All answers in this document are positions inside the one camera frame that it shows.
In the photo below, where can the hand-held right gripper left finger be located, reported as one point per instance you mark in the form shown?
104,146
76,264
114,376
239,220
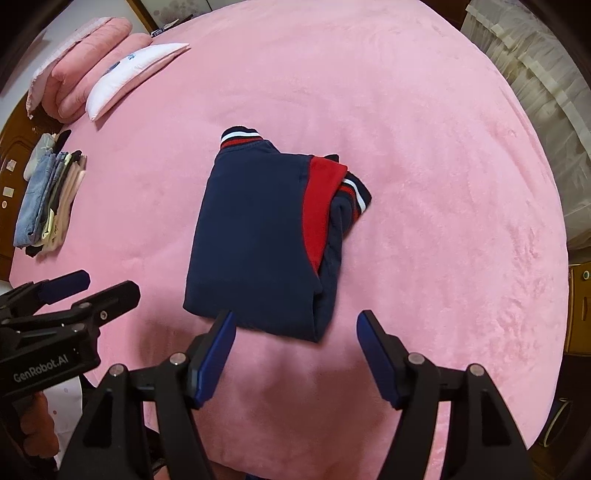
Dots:
217,355

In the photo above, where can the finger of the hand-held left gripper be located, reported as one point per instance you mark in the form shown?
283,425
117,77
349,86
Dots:
64,284
111,300

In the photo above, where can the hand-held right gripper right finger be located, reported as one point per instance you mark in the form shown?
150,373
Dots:
376,355

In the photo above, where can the navy and red sweater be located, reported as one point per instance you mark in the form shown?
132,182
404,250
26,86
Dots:
249,230

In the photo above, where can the stack of folded clothes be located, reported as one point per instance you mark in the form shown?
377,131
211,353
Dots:
41,203

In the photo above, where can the person's left hand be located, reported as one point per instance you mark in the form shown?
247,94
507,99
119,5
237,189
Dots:
37,429

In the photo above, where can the white dotted clothing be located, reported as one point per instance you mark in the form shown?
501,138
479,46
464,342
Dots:
67,406

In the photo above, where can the wooden headboard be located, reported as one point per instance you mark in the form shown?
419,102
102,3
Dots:
9,184

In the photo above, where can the dark round object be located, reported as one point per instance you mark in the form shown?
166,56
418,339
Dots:
556,422

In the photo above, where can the pink folded quilt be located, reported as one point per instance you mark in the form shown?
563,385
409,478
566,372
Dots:
78,78

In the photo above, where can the wooden nightstand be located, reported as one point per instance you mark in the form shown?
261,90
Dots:
579,314

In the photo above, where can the white pillow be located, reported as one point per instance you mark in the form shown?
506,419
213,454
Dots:
124,74

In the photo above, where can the pink bed blanket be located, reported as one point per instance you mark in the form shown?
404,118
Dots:
415,138

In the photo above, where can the small dark bedside items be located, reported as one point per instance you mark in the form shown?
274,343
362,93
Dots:
162,32

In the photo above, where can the cream curtain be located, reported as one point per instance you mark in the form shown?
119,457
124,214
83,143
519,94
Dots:
545,92

